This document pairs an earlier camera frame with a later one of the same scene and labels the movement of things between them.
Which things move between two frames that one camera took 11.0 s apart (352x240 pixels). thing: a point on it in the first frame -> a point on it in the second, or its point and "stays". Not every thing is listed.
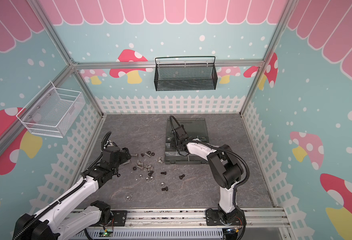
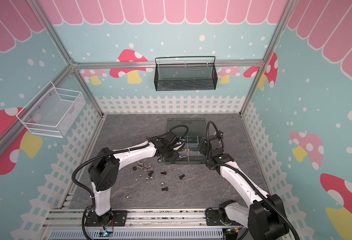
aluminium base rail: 255,220 stays
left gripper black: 124,158 -> 172,159
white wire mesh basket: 52,111 stays
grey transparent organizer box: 196,129 stays
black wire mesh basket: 187,73 stays
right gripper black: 178,131 -> 203,148
